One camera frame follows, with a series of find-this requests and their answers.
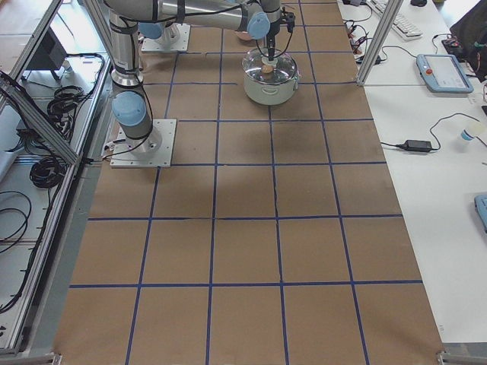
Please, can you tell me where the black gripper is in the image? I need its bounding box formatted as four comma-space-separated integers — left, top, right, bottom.
266, 6, 296, 59

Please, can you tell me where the beige egg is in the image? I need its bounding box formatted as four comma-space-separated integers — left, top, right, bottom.
261, 65, 274, 75

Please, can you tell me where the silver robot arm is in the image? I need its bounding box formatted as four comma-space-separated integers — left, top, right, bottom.
105, 1, 295, 154

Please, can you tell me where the glass pot lid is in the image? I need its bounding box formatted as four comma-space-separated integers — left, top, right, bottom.
242, 48, 299, 85

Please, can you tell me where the pale green pot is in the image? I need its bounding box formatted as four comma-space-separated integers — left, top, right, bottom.
243, 72, 301, 106

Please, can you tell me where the pink bowl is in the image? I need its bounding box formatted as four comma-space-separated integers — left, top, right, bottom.
234, 31, 253, 41

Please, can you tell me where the white keyboard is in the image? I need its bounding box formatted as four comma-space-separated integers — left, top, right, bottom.
367, 0, 423, 41

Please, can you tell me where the blue teach pendant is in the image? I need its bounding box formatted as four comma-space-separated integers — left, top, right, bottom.
415, 54, 473, 94

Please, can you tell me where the black power adapter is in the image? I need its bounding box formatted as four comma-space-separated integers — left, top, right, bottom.
395, 140, 434, 153

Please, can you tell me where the brown paper table mat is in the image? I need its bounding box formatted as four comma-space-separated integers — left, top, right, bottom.
54, 1, 442, 364

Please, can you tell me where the paper cup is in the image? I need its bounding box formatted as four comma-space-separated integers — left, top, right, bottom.
460, 122, 485, 142

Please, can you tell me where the blue tablet edge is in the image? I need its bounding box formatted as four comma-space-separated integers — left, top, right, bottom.
474, 194, 487, 231

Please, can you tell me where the aluminium frame post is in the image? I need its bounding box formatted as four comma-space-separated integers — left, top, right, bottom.
356, 0, 402, 86

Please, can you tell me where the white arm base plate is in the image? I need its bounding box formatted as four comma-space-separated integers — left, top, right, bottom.
110, 119, 177, 168

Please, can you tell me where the coiled black cable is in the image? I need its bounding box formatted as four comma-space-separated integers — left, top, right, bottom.
46, 85, 88, 123
29, 156, 65, 189

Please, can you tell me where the aluminium frame rail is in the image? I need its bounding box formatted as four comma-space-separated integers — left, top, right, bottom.
1, 71, 80, 165

